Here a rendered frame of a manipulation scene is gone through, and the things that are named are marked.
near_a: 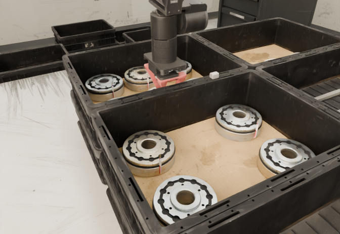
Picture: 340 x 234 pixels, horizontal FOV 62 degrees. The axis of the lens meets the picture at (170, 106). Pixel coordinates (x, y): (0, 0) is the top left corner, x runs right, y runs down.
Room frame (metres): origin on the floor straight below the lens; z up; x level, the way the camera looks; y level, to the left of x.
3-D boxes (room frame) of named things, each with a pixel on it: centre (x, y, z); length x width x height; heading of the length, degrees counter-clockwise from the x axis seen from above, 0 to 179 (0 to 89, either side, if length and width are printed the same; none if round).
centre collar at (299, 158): (0.39, -0.22, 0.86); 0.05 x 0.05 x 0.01
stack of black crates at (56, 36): (2.03, 0.63, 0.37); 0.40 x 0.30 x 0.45; 119
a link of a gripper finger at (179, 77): (0.60, 0.01, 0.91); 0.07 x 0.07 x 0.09; 27
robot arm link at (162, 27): (0.61, 0.01, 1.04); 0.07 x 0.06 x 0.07; 119
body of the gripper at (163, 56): (0.61, 0.01, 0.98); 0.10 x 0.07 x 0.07; 27
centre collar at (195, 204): (0.29, -0.02, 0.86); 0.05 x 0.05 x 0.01
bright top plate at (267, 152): (0.39, -0.22, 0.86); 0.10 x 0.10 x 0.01
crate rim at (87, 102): (0.67, 0.05, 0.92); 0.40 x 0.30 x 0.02; 118
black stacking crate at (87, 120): (0.67, 0.05, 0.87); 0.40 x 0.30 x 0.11; 118
